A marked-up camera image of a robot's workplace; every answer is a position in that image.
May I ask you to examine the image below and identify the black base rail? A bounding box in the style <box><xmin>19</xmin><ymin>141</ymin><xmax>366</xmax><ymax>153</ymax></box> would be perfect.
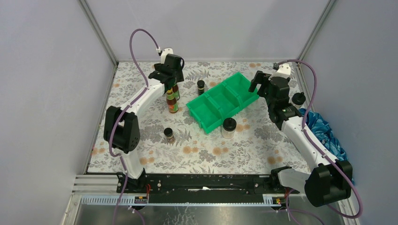
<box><xmin>116</xmin><ymin>172</ymin><xmax>288</xmax><ymax>205</ymax></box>

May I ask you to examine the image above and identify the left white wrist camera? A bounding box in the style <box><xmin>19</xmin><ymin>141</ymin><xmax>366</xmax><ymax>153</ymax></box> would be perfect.
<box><xmin>157</xmin><ymin>47</ymin><xmax>174</xmax><ymax>56</ymax></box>

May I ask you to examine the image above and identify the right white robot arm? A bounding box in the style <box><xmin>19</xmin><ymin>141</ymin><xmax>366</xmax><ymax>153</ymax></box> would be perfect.
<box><xmin>249</xmin><ymin>71</ymin><xmax>352</xmax><ymax>207</ymax></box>

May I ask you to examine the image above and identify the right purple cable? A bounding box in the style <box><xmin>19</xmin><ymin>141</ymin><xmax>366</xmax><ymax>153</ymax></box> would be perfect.
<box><xmin>273</xmin><ymin>60</ymin><xmax>364</xmax><ymax>225</ymax></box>

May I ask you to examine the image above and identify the right clear black lid jar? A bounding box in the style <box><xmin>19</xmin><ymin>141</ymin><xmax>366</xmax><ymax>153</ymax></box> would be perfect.
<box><xmin>291</xmin><ymin>92</ymin><xmax>306</xmax><ymax>109</ymax></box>

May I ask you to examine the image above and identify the floral table mat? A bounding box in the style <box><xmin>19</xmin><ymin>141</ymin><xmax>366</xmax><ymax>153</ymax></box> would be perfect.
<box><xmin>87</xmin><ymin>61</ymin><xmax>312</xmax><ymax>174</ymax></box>

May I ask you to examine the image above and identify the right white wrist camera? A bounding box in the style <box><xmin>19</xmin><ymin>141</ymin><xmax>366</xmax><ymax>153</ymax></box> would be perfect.
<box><xmin>271</xmin><ymin>61</ymin><xmax>291</xmax><ymax>79</ymax></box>

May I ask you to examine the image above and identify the yellow cap sauce bottle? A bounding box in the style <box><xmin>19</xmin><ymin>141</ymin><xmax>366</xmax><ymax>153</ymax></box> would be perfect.
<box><xmin>172</xmin><ymin>84</ymin><xmax>180</xmax><ymax>100</ymax></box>

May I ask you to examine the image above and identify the small black cap spice jar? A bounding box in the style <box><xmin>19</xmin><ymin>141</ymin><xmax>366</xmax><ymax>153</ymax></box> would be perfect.
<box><xmin>197</xmin><ymin>80</ymin><xmax>205</xmax><ymax>96</ymax></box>

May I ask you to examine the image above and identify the green cap chili sauce bottle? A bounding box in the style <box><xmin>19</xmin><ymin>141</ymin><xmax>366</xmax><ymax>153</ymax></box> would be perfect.
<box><xmin>166</xmin><ymin>89</ymin><xmax>179</xmax><ymax>113</ymax></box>

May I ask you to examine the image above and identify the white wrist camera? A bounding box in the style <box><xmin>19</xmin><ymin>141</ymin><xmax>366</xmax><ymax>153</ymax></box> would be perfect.
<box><xmin>271</xmin><ymin>61</ymin><xmax>291</xmax><ymax>79</ymax></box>
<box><xmin>157</xmin><ymin>47</ymin><xmax>174</xmax><ymax>56</ymax></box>

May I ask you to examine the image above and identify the white slotted cable duct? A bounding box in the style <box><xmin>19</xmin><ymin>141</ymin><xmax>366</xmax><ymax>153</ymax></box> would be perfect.
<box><xmin>80</xmin><ymin>194</ymin><xmax>282</xmax><ymax>207</ymax></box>

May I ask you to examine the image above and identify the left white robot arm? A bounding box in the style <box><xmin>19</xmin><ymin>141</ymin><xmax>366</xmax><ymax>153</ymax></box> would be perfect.
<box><xmin>103</xmin><ymin>53</ymin><xmax>184</xmax><ymax>193</ymax></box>

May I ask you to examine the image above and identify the purple cable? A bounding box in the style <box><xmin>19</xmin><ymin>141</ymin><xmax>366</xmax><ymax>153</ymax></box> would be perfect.
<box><xmin>273</xmin><ymin>60</ymin><xmax>364</xmax><ymax>225</ymax></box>
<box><xmin>108</xmin><ymin>28</ymin><xmax>161</xmax><ymax>225</ymax></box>

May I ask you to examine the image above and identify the large clear black lid jar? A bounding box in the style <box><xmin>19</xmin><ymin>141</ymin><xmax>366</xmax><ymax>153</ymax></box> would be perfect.
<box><xmin>221</xmin><ymin>117</ymin><xmax>237</xmax><ymax>139</ymax></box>

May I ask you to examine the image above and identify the front black cap spice jar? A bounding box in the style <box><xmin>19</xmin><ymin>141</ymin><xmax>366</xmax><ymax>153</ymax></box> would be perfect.
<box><xmin>163</xmin><ymin>127</ymin><xmax>175</xmax><ymax>143</ymax></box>

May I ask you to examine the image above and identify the blue patterned cloth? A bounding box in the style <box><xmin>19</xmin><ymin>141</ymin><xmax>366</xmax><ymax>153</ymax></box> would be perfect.
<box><xmin>298</xmin><ymin>108</ymin><xmax>355</xmax><ymax>184</ymax></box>

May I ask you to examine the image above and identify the green bin near section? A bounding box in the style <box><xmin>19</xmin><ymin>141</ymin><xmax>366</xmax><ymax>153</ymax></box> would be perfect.
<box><xmin>186</xmin><ymin>94</ymin><xmax>222</xmax><ymax>134</ymax></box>

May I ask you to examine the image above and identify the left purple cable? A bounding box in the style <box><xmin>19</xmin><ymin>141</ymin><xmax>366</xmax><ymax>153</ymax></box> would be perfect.
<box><xmin>108</xmin><ymin>28</ymin><xmax>161</xmax><ymax>225</ymax></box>

